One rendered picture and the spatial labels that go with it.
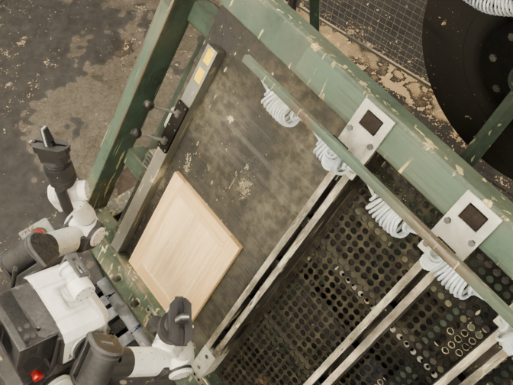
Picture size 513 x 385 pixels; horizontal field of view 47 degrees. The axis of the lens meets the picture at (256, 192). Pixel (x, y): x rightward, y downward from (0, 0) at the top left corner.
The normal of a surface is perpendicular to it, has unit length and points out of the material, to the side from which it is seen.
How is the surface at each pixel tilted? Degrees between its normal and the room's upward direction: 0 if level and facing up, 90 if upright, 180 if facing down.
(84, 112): 0
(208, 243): 58
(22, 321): 23
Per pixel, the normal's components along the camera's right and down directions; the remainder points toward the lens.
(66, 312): 0.35, -0.68
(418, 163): -0.64, 0.16
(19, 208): 0.04, -0.51
